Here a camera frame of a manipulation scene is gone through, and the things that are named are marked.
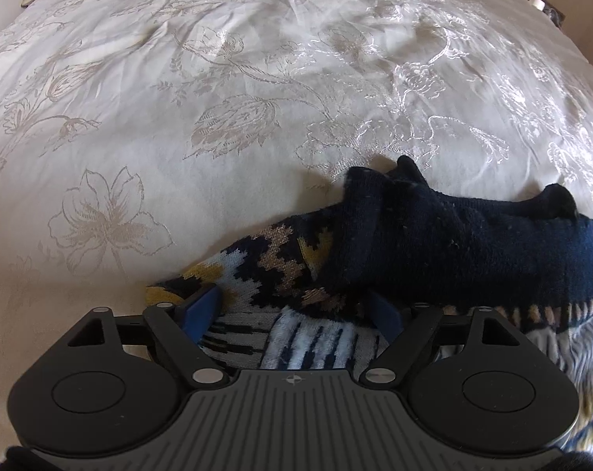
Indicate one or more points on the white embroidered bedspread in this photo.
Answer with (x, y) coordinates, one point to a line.
(228, 108)

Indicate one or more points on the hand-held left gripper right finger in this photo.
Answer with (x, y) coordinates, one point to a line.
(383, 311)

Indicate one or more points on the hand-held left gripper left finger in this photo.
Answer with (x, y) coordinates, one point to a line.
(203, 306)

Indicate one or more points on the patterned knit sweater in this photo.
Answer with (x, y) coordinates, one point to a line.
(448, 255)

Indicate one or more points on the dark bedside gadget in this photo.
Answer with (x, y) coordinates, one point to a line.
(554, 12)

